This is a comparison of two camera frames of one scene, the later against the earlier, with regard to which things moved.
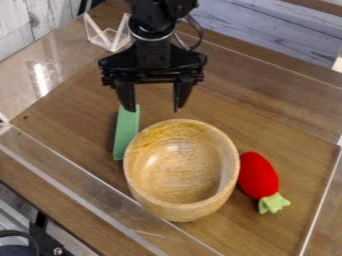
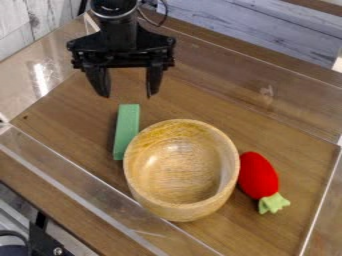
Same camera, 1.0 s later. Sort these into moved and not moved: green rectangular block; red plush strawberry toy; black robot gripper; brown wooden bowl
Moved: black robot gripper
Not moved: brown wooden bowl; green rectangular block; red plush strawberry toy
